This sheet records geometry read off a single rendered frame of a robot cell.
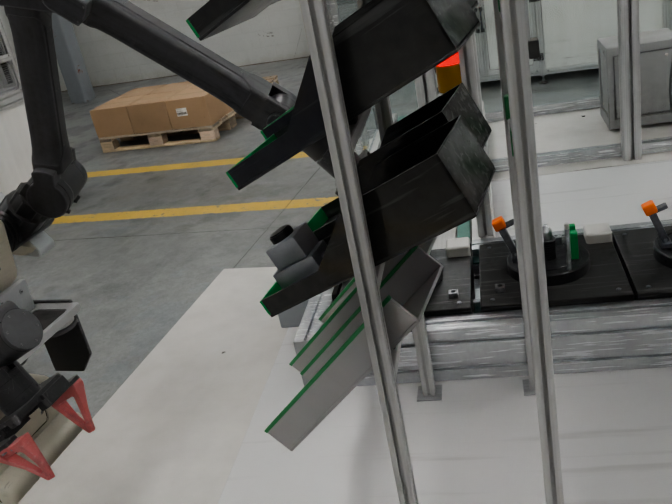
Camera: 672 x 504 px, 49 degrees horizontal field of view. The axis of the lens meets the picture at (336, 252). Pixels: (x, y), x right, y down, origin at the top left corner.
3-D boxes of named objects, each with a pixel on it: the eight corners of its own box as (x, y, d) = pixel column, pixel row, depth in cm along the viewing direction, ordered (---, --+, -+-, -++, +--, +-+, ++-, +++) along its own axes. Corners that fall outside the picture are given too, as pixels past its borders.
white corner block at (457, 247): (448, 267, 142) (445, 248, 140) (448, 256, 146) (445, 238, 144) (472, 265, 141) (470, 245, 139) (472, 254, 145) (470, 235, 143)
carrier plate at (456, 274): (333, 329, 129) (330, 318, 128) (352, 266, 150) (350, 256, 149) (472, 317, 123) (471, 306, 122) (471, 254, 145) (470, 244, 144)
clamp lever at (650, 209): (661, 245, 124) (642, 208, 122) (658, 240, 126) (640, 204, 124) (682, 236, 123) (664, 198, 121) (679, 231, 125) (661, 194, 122)
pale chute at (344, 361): (291, 452, 95) (263, 431, 95) (325, 390, 106) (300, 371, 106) (419, 322, 79) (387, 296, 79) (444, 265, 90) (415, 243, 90)
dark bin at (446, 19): (238, 191, 80) (197, 134, 78) (284, 150, 91) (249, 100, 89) (458, 52, 66) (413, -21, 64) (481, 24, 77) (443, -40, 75)
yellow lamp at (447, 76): (438, 95, 136) (434, 68, 134) (439, 88, 141) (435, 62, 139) (465, 91, 135) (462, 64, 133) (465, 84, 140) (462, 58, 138)
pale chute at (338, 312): (312, 383, 108) (288, 364, 108) (341, 334, 119) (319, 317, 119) (426, 260, 93) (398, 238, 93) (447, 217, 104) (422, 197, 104)
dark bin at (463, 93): (297, 260, 100) (265, 216, 98) (329, 220, 111) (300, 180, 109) (475, 165, 85) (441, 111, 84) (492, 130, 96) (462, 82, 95)
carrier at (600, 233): (481, 317, 123) (473, 249, 118) (479, 253, 144) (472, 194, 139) (635, 305, 118) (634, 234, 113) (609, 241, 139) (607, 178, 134)
